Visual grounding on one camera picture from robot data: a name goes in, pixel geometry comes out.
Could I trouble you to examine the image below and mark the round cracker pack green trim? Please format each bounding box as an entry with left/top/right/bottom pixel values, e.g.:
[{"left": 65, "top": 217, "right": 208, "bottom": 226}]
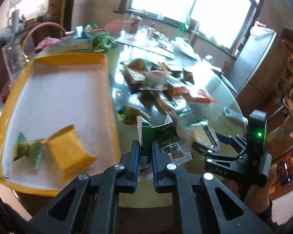
[{"left": 185, "top": 118, "right": 220, "bottom": 153}]

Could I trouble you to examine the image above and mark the dark green snack bag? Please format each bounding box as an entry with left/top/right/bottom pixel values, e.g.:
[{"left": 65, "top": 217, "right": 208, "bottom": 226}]
[{"left": 136, "top": 110, "right": 193, "bottom": 182}]

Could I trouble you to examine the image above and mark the yellow snack packet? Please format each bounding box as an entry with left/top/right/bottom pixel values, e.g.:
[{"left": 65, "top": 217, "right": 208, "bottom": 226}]
[{"left": 46, "top": 125, "right": 97, "bottom": 184}]

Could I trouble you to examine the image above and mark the clear shiny snack bag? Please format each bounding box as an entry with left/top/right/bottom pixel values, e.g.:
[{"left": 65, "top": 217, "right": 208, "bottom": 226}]
[{"left": 138, "top": 70, "right": 171, "bottom": 91}]

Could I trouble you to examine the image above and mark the small green candy packet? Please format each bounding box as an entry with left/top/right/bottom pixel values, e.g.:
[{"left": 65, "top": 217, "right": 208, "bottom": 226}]
[{"left": 13, "top": 132, "right": 46, "bottom": 170}]

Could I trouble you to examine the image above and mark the orange soda cracker pack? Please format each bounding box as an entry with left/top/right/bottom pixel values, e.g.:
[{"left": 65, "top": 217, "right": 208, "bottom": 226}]
[{"left": 185, "top": 87, "right": 215, "bottom": 104}]

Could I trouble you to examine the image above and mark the orange cracker pack barcode side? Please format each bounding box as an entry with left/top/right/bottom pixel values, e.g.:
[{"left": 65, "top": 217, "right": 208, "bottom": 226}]
[{"left": 167, "top": 83, "right": 189, "bottom": 98}]

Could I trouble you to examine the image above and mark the blue trimmed cracker pack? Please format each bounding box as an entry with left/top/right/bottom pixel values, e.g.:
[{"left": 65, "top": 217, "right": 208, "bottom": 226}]
[{"left": 123, "top": 65, "right": 146, "bottom": 85}]

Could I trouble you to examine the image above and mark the person's right hand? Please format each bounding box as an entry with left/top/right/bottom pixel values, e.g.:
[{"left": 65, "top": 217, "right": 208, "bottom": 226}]
[{"left": 228, "top": 163, "right": 278, "bottom": 214}]

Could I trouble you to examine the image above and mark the yellow edged biscuit pack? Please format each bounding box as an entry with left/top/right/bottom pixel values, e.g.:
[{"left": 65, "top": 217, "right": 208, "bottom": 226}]
[{"left": 158, "top": 61, "right": 195, "bottom": 85}]

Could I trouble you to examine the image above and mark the grey cabinet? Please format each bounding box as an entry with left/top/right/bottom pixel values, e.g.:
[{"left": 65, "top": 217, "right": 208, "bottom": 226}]
[{"left": 225, "top": 25, "right": 289, "bottom": 116}]

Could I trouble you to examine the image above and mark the white plastic bag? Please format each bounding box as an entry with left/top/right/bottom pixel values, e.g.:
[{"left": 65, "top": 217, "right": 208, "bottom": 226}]
[{"left": 171, "top": 37, "right": 201, "bottom": 61}]

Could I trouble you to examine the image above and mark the yellow cardboard tray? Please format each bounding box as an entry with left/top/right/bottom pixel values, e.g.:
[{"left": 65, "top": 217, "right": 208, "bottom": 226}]
[{"left": 0, "top": 53, "right": 120, "bottom": 197}]

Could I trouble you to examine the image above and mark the green plastic bottle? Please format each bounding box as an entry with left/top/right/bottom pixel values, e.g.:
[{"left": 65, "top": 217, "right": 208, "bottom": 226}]
[{"left": 177, "top": 12, "right": 190, "bottom": 33}]

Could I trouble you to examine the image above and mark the printed paper placemat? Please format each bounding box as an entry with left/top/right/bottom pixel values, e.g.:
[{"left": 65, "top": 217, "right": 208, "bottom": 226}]
[{"left": 115, "top": 31, "right": 175, "bottom": 59}]

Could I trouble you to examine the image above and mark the green cloth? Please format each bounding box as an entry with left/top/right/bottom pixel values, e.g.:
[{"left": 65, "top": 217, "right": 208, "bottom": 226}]
[{"left": 90, "top": 31, "right": 116, "bottom": 53}]

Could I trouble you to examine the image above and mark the small clear liquor bottle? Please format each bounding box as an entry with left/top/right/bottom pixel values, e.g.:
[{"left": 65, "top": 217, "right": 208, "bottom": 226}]
[{"left": 146, "top": 22, "right": 155, "bottom": 40}]

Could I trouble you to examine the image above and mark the pink fly swatter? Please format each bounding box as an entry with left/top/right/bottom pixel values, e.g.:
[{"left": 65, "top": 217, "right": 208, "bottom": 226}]
[{"left": 98, "top": 19, "right": 123, "bottom": 32}]

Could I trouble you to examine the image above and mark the blue tissue box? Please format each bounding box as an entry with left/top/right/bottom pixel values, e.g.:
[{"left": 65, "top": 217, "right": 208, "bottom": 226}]
[{"left": 63, "top": 25, "right": 99, "bottom": 39}]

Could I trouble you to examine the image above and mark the white red liquor bottle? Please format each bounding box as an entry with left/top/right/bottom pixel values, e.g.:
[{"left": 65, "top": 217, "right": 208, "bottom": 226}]
[{"left": 129, "top": 14, "right": 142, "bottom": 34}]

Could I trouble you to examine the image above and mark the pink cloth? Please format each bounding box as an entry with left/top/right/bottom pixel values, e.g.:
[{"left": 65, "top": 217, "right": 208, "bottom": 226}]
[{"left": 35, "top": 36, "right": 60, "bottom": 50}]

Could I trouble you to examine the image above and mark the clear glass pitcher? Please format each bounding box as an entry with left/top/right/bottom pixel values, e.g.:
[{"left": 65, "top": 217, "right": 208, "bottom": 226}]
[{"left": 2, "top": 39, "right": 26, "bottom": 88}]

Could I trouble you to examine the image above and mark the dark wooden sideboard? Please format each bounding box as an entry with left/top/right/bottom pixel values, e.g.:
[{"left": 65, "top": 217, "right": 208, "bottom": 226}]
[{"left": 0, "top": 19, "right": 62, "bottom": 93}]

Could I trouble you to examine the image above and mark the pink yellow hoop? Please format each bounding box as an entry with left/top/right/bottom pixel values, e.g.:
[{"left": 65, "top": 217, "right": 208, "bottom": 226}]
[{"left": 21, "top": 21, "right": 66, "bottom": 54}]

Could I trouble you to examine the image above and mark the white thermos jug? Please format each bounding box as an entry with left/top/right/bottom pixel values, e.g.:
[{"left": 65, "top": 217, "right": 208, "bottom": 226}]
[{"left": 8, "top": 9, "right": 19, "bottom": 33}]

